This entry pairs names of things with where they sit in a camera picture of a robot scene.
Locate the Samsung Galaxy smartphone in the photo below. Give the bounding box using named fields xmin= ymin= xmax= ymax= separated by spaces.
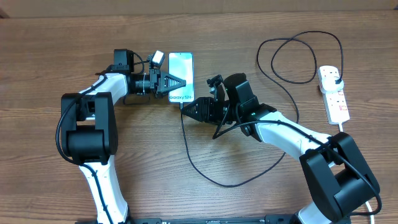
xmin=169 ymin=52 xmax=194 ymax=103

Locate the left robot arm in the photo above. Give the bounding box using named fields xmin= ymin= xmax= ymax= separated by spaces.
xmin=55 ymin=49 xmax=187 ymax=223

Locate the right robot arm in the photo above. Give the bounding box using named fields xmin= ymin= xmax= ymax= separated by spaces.
xmin=181 ymin=73 xmax=382 ymax=223

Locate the white charger plug adapter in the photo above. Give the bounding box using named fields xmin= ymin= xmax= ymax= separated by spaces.
xmin=319 ymin=77 xmax=345 ymax=94

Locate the white power strip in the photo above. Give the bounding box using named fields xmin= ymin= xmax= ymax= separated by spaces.
xmin=317 ymin=65 xmax=350 ymax=125

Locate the white power strip cord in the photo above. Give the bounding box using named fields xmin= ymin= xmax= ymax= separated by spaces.
xmin=338 ymin=123 xmax=376 ymax=224

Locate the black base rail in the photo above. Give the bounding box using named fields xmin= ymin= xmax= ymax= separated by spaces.
xmin=74 ymin=213 xmax=352 ymax=224

